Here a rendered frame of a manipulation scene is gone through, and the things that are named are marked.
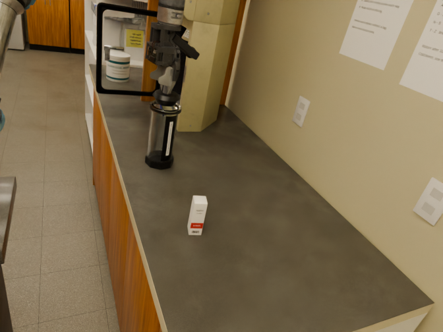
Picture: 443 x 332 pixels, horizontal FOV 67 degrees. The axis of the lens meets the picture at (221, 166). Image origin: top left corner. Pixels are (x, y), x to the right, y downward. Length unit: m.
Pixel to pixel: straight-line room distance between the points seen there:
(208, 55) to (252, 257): 0.86
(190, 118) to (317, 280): 0.90
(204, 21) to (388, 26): 0.66
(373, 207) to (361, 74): 0.44
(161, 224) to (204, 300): 0.27
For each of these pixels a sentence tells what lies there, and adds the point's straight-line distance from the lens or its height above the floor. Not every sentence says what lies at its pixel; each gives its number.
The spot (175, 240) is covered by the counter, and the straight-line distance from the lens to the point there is 0.93.
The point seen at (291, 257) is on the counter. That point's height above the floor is 0.94.
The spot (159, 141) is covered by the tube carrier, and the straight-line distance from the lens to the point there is 1.16.
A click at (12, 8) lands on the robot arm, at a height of 1.38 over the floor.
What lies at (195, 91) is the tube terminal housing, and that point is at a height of 1.13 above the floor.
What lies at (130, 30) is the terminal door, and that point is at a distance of 1.67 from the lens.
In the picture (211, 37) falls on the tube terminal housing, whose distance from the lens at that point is 1.44.
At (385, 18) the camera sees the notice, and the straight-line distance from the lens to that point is 1.22.
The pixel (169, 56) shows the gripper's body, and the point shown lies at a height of 1.34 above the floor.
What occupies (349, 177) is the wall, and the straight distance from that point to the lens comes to 1.25.
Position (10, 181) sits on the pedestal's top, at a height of 0.94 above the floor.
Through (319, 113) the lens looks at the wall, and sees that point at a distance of 1.36.
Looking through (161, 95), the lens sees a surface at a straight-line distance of 1.11.
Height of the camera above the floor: 1.56
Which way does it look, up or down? 29 degrees down
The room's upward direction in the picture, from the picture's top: 13 degrees clockwise
